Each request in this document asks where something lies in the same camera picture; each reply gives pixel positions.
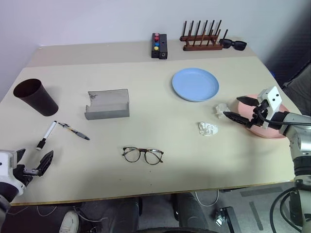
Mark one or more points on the grey open box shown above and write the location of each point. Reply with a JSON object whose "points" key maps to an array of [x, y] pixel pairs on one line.
{"points": [[107, 106]]}

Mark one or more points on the brown wooden peg rack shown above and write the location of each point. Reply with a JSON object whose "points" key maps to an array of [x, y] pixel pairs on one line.
{"points": [[201, 47]]}

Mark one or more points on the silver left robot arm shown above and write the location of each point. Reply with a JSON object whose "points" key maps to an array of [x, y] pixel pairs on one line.
{"points": [[3, 193]]}

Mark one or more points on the black box with coloured buttons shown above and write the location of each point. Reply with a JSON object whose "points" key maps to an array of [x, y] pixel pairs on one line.
{"points": [[155, 52]]}

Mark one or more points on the black sunglasses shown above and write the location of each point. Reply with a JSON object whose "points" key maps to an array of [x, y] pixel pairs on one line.
{"points": [[240, 45]]}

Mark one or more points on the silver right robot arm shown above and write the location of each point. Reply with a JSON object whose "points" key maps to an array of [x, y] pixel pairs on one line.
{"points": [[301, 143]]}

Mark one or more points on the light blue plate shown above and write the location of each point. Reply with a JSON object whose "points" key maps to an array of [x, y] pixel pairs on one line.
{"points": [[194, 85]]}

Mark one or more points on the black ballpoint pen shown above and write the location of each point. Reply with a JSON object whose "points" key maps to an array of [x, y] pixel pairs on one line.
{"points": [[77, 133]]}

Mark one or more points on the crumpled white paper ball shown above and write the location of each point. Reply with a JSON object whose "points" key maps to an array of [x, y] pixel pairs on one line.
{"points": [[207, 128], [221, 108]]}

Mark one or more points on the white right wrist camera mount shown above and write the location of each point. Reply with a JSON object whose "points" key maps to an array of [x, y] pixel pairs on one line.
{"points": [[273, 95]]}

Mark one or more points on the pink plate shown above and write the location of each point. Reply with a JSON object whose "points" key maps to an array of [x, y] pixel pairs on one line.
{"points": [[244, 109]]}

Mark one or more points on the black chair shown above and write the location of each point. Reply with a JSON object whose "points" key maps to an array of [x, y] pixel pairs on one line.
{"points": [[300, 89]]}

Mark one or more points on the small blue object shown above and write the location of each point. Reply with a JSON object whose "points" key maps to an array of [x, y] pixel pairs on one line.
{"points": [[273, 73]]}

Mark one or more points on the tortoiseshell eyeglasses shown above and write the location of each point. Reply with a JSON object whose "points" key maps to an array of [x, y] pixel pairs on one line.
{"points": [[143, 150]]}

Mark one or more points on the dark brown plastic cup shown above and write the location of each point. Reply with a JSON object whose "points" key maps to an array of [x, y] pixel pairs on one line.
{"points": [[36, 99]]}

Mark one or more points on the white marker with black cap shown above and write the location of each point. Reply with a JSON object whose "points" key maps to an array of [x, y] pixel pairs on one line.
{"points": [[47, 133]]}

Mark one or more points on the metal bracket on floor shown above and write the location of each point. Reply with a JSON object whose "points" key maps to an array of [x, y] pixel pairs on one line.
{"points": [[224, 216]]}

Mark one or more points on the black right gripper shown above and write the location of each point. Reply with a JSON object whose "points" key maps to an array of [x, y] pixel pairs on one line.
{"points": [[257, 116]]}

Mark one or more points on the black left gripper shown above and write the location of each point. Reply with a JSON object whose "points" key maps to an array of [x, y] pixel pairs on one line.
{"points": [[26, 172]]}

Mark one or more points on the white sneaker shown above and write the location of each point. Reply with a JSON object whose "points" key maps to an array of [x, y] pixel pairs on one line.
{"points": [[69, 222]]}

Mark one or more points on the plain black rectangular box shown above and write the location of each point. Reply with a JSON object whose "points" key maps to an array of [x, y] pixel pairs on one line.
{"points": [[163, 48]]}

